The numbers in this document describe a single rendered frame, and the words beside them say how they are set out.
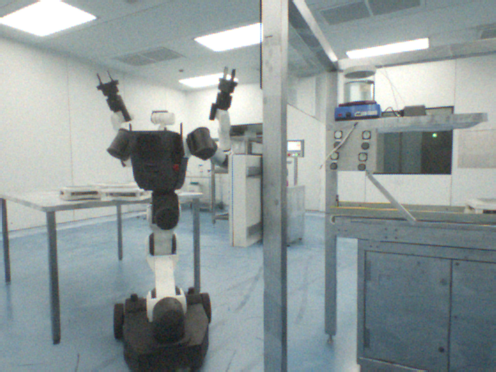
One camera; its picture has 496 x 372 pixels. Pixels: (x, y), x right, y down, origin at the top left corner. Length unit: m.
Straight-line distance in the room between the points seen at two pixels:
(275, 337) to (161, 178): 0.95
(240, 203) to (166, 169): 0.81
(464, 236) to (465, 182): 5.08
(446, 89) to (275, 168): 5.96
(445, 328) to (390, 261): 0.35
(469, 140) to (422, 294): 5.11
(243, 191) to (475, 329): 1.27
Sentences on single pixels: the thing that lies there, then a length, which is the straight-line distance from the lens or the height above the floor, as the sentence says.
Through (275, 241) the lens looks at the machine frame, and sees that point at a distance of 1.02.
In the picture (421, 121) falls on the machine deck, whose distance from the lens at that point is 1.60.
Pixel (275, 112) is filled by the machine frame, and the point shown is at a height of 1.19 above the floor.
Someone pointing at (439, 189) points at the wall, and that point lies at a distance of 6.72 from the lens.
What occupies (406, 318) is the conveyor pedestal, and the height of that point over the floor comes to 0.33.
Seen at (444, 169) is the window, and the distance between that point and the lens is 6.71.
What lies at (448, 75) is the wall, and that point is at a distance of 6.87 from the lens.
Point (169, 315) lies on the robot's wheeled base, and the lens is 1.74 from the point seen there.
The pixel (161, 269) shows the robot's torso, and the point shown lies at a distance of 2.08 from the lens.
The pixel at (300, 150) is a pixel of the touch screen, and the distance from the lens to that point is 4.54.
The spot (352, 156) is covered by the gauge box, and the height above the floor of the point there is 1.07.
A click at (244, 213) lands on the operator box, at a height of 0.90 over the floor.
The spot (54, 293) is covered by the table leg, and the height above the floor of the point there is 0.30.
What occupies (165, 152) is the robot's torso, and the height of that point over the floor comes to 1.10.
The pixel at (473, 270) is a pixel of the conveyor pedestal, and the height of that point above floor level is 0.58.
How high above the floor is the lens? 1.04
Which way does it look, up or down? 4 degrees down
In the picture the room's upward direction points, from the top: straight up
